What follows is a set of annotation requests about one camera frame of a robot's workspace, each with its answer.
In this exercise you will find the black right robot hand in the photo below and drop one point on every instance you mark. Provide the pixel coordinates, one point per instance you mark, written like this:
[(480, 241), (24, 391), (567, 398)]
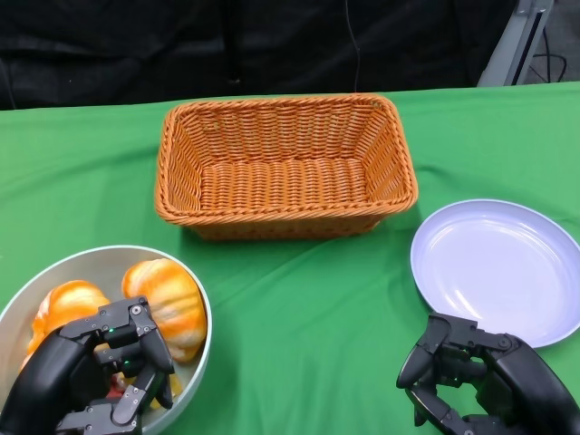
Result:
[(521, 376)]

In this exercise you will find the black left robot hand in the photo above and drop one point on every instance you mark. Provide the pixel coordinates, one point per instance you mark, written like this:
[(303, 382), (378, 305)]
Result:
[(59, 362)]

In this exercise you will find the grey green bowl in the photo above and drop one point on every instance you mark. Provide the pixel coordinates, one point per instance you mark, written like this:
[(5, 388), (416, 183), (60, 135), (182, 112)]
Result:
[(90, 263)]

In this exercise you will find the lavender plate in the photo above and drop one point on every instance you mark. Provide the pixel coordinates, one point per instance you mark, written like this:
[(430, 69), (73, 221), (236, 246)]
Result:
[(494, 272)]

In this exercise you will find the orange wicker basket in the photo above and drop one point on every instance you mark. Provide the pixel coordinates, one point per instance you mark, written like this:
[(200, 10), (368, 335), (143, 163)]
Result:
[(281, 190)]

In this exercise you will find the green tablecloth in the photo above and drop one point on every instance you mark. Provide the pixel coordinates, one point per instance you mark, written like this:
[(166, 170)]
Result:
[(317, 317)]

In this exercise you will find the black backdrop cloth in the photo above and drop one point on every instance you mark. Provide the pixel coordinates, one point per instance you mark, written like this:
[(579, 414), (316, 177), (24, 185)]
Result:
[(136, 45)]

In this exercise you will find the grey metal frame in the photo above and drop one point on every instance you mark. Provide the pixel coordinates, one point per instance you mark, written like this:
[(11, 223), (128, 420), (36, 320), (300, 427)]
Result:
[(512, 45)]

